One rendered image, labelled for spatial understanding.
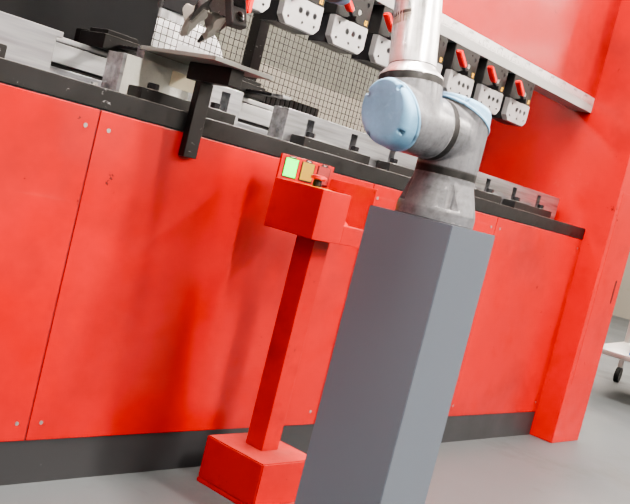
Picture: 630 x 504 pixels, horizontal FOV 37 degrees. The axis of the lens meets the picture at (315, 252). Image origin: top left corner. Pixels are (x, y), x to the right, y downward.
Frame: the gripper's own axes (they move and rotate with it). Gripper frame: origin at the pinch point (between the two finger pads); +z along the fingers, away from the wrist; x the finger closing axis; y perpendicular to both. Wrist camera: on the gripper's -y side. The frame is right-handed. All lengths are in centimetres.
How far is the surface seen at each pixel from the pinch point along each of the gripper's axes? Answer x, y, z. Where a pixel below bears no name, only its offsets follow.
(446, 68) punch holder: -112, 19, -11
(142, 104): 13.6, -15.5, 11.0
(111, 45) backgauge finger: 1.8, 18.3, 21.7
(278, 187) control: -22.9, -30.7, 12.1
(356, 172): -64, -17, 12
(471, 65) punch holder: -122, 21, -15
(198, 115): -0.9, -16.4, 8.9
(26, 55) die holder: 36.2, -4.0, 15.9
